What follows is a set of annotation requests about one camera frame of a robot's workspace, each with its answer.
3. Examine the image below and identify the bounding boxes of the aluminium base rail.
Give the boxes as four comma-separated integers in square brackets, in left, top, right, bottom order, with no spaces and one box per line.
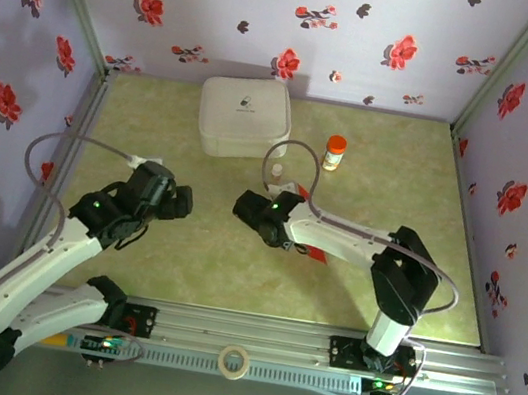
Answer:
[34,277,512,395]

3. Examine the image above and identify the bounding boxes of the aluminium side rail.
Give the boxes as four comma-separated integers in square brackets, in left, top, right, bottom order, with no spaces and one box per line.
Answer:
[1,57,119,291]
[415,126,526,354]

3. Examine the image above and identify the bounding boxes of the orange cap pill bottle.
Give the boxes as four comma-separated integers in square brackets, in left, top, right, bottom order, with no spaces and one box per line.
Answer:
[319,133,350,175]

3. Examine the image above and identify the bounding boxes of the red paper sheet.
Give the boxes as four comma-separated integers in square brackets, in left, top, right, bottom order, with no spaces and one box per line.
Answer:
[283,184,342,266]

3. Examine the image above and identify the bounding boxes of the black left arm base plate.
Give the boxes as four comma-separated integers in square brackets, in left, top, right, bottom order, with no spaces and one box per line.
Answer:
[116,302,159,341]

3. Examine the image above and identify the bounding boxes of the white zip case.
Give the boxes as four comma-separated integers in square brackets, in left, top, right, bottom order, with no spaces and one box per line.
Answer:
[190,68,299,169]

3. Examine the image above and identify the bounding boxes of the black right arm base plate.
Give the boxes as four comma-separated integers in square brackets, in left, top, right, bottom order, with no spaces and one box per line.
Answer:
[325,333,421,381]

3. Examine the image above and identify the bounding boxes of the grey left arm cable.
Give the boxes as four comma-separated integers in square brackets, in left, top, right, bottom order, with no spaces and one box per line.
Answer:
[0,121,179,395]

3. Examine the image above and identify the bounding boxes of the grey slotted cable duct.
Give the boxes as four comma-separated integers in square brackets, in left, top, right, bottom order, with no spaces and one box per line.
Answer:
[79,332,409,395]

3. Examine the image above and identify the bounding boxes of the white tape roll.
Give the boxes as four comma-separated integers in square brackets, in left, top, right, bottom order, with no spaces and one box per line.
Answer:
[215,342,254,383]

